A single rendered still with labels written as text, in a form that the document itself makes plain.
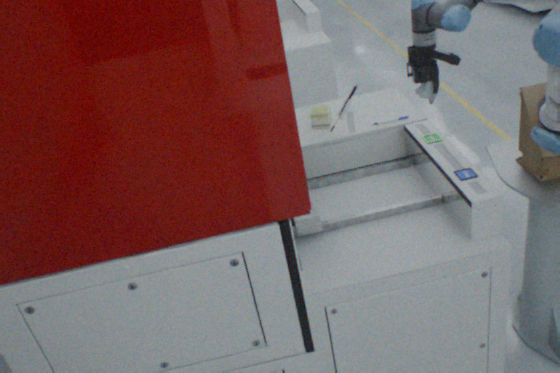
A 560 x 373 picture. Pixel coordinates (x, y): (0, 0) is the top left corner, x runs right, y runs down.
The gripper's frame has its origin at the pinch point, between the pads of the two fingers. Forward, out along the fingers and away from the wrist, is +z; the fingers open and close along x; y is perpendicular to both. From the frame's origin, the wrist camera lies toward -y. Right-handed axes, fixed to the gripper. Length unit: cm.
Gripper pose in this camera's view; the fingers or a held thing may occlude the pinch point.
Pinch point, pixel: (432, 100)
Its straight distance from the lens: 191.1
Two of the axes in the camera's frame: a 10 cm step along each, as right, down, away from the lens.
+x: 1.5, 4.7, -8.7
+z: 1.7, 8.5, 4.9
